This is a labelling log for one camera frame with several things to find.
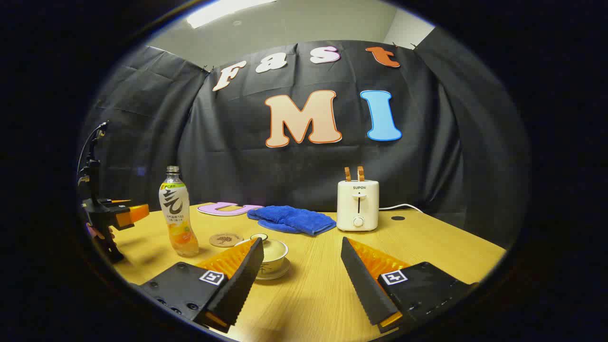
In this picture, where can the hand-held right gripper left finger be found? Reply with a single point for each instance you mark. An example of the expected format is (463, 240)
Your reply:
(242, 280)

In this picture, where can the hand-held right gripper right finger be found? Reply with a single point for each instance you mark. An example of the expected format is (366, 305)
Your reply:
(363, 285)

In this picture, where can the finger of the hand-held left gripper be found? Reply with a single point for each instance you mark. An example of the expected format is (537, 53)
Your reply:
(130, 216)
(107, 205)

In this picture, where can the cream ceramic teacup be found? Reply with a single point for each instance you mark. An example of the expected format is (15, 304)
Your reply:
(278, 259)

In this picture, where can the round brown coaster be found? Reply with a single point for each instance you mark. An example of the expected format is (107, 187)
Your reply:
(226, 240)

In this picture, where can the cream teacup lid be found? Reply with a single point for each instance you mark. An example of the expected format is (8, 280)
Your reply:
(271, 248)

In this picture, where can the clear labelled water bottle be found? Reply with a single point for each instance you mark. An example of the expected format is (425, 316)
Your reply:
(178, 213)

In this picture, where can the cream ceramic saucer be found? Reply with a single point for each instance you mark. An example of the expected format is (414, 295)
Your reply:
(280, 274)

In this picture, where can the purple foam letter cutout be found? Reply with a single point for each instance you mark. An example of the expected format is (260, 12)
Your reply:
(223, 210)

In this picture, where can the blue folded towel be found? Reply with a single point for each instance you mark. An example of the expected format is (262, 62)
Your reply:
(294, 219)

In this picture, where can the cream toaster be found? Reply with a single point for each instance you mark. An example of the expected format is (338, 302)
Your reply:
(358, 204)

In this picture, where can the toasted bread slice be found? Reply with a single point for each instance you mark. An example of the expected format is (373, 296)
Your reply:
(361, 173)
(347, 174)

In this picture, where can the black backdrop cloth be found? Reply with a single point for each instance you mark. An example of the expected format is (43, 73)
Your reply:
(237, 156)

